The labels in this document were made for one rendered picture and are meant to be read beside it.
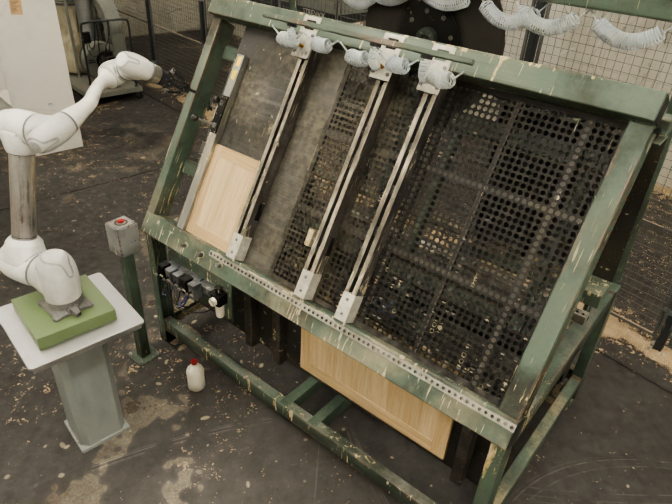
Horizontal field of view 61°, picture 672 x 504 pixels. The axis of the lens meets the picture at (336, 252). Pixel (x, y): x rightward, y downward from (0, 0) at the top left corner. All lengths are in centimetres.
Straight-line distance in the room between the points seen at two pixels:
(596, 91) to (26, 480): 298
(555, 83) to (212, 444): 233
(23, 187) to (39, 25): 374
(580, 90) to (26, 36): 517
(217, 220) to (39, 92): 376
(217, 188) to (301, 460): 145
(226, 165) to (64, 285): 96
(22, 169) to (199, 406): 154
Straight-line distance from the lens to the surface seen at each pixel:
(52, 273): 267
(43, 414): 354
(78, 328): 274
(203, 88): 325
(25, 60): 634
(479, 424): 223
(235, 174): 293
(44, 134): 253
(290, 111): 274
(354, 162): 246
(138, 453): 321
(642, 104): 215
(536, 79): 224
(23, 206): 274
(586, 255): 212
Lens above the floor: 246
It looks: 33 degrees down
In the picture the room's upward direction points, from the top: 4 degrees clockwise
